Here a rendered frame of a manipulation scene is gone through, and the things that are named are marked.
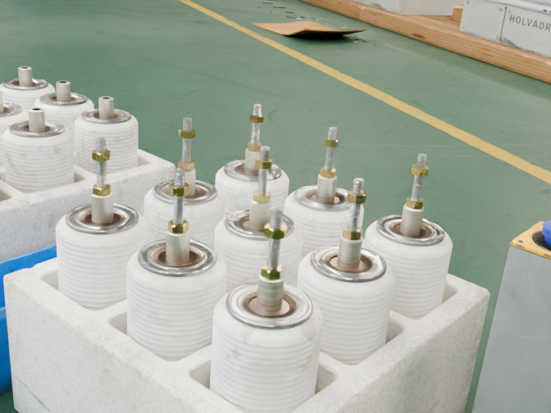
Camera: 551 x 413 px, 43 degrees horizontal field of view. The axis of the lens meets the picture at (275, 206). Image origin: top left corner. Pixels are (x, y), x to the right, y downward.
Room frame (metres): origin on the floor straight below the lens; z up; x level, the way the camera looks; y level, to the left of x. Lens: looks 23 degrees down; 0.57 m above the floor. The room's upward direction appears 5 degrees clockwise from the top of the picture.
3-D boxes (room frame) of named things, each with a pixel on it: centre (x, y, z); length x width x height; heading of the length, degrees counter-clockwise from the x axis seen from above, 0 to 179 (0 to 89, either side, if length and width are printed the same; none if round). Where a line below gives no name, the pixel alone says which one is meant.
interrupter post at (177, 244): (0.61, 0.09, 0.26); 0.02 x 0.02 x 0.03
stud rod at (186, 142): (0.77, 0.11, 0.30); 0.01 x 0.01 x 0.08
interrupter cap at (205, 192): (0.77, 0.11, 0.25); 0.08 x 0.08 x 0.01
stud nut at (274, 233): (0.53, 0.00, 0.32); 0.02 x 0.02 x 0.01; 47
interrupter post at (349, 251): (0.62, -0.08, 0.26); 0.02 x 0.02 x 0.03
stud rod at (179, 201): (0.61, 0.09, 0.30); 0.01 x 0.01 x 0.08
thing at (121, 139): (1.05, 0.27, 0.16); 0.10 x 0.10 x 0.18
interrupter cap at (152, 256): (0.61, 0.09, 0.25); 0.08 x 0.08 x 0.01
